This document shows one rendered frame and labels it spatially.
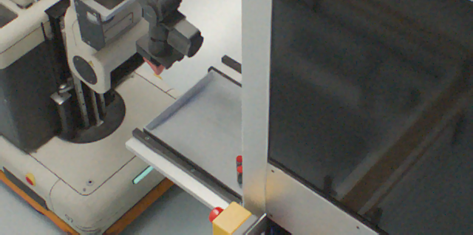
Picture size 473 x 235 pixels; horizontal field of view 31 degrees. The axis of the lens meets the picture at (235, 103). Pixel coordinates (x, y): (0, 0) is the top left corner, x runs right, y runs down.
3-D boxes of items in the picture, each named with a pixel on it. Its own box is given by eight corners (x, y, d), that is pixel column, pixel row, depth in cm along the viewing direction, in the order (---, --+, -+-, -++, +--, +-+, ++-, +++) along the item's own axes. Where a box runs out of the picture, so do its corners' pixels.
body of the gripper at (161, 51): (166, 72, 192) (168, 51, 186) (134, 46, 195) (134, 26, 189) (185, 56, 195) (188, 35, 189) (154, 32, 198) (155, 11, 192)
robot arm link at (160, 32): (161, -1, 187) (143, 13, 184) (185, 15, 185) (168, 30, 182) (160, 20, 192) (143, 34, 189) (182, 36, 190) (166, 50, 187)
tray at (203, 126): (313, 142, 212) (314, 133, 209) (246, 208, 199) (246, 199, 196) (212, 78, 227) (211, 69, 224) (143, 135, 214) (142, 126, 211)
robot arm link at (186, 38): (170, -21, 182) (143, 2, 178) (211, 7, 179) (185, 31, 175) (169, 15, 192) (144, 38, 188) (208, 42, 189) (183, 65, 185)
